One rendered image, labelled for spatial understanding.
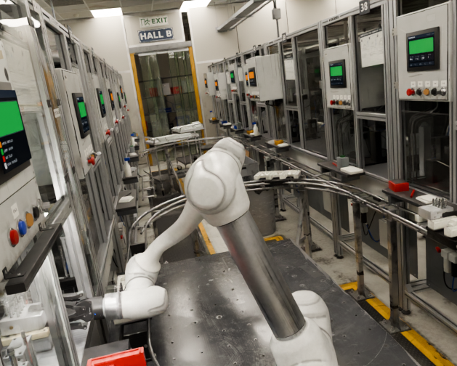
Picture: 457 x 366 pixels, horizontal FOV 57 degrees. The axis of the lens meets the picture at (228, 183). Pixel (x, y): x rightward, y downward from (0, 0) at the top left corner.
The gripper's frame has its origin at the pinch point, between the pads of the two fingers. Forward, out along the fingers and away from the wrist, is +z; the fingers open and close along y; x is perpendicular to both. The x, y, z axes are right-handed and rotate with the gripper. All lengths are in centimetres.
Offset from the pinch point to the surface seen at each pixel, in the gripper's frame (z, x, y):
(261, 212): -151, -276, -59
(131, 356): -29.7, 27.5, -1.6
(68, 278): -4.2, -27.5, -0.2
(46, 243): -15, 39, 38
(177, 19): -122, -828, 219
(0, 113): -10, 43, 67
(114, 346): -23.7, 12.6, -7.2
